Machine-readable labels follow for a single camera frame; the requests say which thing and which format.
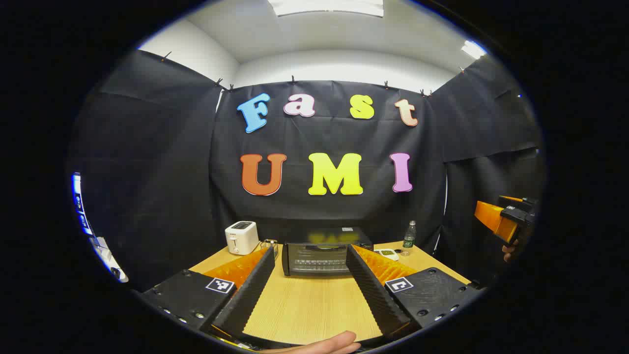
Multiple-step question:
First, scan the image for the clear plastic water bottle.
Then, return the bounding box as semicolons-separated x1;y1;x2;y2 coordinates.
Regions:
403;220;417;256

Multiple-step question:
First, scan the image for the white toaster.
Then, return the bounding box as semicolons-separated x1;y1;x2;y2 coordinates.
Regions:
225;221;259;256

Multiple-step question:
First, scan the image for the small ceiling light panel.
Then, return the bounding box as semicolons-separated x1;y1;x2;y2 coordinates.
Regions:
461;40;488;60

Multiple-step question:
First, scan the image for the black electric oven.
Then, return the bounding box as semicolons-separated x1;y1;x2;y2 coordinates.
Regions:
281;227;374;277

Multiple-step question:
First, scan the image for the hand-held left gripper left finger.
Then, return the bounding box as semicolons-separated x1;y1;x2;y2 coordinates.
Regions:
140;246;276;345

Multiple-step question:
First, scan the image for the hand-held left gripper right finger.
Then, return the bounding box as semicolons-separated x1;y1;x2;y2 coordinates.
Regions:
345;244;485;341

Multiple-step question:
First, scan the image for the large ceiling light panel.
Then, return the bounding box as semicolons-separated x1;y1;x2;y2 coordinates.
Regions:
268;0;384;18

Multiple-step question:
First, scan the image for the black backdrop cloth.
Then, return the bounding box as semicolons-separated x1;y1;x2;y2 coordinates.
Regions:
66;49;546;291

